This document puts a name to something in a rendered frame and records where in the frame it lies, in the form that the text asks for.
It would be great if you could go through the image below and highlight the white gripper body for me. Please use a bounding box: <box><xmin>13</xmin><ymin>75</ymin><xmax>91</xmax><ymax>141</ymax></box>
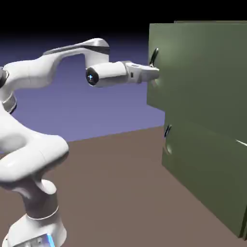
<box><xmin>136</xmin><ymin>65</ymin><xmax>160</xmax><ymax>84</ymax></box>

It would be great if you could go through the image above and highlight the long curved dark metal handle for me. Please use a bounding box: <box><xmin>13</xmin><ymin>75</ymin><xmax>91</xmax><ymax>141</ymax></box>
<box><xmin>148</xmin><ymin>48</ymin><xmax>160</xmax><ymax>88</ymax></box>

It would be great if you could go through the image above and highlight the large green cabinet door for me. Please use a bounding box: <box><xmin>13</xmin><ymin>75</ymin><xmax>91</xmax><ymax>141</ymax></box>
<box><xmin>146</xmin><ymin>20</ymin><xmax>247</xmax><ymax>148</ymax></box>

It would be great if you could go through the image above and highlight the green cabinet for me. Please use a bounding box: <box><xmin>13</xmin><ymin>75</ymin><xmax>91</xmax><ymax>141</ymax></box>
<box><xmin>146</xmin><ymin>20</ymin><xmax>247</xmax><ymax>241</ymax></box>

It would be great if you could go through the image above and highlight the small green cabinet door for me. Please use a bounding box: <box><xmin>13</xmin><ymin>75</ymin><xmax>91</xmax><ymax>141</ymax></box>
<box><xmin>161</xmin><ymin>113</ymin><xmax>247</xmax><ymax>239</ymax></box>

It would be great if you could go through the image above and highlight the short curved dark metal handle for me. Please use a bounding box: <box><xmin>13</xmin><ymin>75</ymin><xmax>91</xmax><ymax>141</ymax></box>
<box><xmin>163</xmin><ymin>124</ymin><xmax>173</xmax><ymax>155</ymax></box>

